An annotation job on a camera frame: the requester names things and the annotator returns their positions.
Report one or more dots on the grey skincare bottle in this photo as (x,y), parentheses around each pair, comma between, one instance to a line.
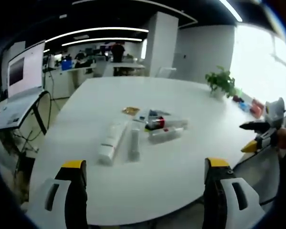
(134,144)

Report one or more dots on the large white skincare tube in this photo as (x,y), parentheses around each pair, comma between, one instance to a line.
(110,143)

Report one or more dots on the white office counter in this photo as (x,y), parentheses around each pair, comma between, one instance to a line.
(127,68)

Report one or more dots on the white chair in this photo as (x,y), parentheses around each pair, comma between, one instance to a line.
(165,71)

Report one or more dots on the red and blue items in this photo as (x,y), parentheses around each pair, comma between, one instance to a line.
(251,106)

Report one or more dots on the slim white skincare tube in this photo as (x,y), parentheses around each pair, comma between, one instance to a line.
(177,122)

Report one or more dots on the green potted plant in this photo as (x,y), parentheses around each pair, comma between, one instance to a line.
(220,82)

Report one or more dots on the clear skincare tube red cap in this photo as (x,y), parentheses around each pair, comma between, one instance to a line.
(165,135)

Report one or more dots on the red and black skincare bottle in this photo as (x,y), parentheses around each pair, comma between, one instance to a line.
(156,123)

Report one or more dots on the grey blue skincare box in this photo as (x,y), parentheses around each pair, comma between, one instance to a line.
(158,112)

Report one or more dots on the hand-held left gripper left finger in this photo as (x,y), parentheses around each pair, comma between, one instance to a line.
(72,186)

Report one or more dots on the yellow patterned packet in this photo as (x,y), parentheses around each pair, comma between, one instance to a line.
(131,110)

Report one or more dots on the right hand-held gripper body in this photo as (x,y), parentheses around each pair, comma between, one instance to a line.
(275,111)

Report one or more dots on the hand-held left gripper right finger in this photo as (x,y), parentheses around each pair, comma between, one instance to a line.
(213,188)

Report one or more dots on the open laptop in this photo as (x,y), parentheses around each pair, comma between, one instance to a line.
(23,78)

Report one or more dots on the black laptop stand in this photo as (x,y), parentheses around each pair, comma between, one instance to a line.
(39,112)

